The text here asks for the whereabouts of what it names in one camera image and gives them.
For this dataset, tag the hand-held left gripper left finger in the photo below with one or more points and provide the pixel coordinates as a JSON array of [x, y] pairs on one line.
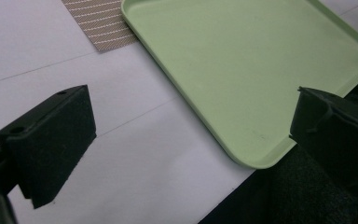
[[48, 146]]

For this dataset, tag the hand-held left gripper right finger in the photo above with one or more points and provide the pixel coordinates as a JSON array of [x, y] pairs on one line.
[[338, 137]]

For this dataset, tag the light green plastic tray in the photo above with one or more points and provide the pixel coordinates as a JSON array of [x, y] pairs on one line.
[[230, 68]]

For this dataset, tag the brown striped woven placemat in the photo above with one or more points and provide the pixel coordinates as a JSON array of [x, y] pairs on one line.
[[101, 21]]

